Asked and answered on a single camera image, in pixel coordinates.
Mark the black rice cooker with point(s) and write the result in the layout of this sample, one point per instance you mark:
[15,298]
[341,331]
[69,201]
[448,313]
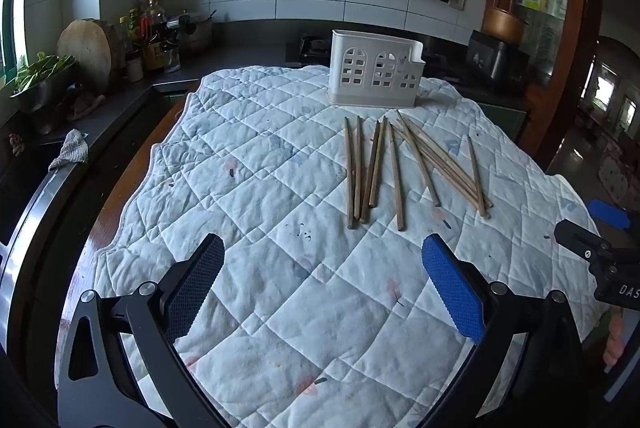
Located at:
[495,57]

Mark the dark soy sauce bottle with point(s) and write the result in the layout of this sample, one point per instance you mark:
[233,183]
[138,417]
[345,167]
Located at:
[154,42]

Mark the white pot with lid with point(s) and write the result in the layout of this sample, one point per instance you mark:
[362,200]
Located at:
[192,32]

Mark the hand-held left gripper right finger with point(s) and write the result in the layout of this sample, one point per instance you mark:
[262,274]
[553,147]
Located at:
[452,288]

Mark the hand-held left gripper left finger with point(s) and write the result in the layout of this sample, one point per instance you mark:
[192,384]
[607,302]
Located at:
[200,288]

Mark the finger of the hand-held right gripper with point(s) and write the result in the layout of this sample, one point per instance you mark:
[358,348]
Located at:
[607,214]
[575,238]

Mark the white quilted blanket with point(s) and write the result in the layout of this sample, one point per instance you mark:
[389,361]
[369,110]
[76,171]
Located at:
[280,188]

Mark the round wooden cutting board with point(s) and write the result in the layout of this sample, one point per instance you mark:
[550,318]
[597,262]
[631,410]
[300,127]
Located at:
[85,52]

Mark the yellow capped bottle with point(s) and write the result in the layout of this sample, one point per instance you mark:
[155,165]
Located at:
[133,22]

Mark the steel bowl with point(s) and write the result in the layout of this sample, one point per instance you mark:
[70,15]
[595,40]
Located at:
[37,95]

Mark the pinkish cloth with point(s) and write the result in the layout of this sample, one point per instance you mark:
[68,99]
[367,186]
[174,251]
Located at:
[85,105]

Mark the green framed window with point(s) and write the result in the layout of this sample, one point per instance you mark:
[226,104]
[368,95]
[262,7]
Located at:
[17,17]

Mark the person's right hand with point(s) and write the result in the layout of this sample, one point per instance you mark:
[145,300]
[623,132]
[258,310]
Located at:
[613,343]

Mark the bunch of wooden chopsticks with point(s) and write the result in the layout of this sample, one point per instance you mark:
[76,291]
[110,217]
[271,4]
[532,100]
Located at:
[352,178]

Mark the wooden glass door cabinet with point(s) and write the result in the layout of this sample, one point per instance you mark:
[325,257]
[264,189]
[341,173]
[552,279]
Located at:
[545,17]

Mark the black gas stove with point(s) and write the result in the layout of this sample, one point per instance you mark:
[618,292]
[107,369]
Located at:
[310,50]

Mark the small glass shaker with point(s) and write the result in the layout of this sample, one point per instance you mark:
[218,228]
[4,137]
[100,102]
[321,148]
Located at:
[172,61]

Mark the green leafy vegetables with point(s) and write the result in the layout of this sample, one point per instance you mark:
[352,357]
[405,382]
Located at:
[42,70]

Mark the copper inner pot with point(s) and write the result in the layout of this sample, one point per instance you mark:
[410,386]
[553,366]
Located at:
[500,23]

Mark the green cabinet door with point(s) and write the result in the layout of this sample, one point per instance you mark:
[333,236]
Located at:
[500,120]
[175,95]

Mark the small white seasoning bottle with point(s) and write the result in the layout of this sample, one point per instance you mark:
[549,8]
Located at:
[134,70]

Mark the grey dish rag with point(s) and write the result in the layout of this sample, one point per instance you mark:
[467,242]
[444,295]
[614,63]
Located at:
[72,147]

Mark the white plastic utensil holder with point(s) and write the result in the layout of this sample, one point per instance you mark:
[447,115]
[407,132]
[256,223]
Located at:
[375,67]

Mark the white wall socket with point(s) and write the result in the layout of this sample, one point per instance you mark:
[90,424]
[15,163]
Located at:
[456,0]

